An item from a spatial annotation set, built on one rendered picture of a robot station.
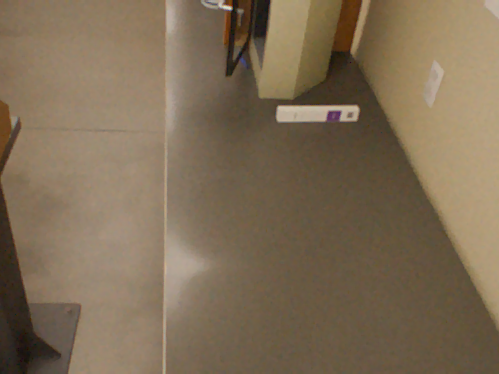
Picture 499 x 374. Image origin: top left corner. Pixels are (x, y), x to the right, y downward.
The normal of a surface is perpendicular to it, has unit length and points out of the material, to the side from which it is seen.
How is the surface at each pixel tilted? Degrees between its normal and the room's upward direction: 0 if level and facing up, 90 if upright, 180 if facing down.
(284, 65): 90
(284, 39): 90
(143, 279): 0
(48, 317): 0
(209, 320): 0
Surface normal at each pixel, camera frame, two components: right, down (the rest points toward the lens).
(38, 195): 0.11, -0.77
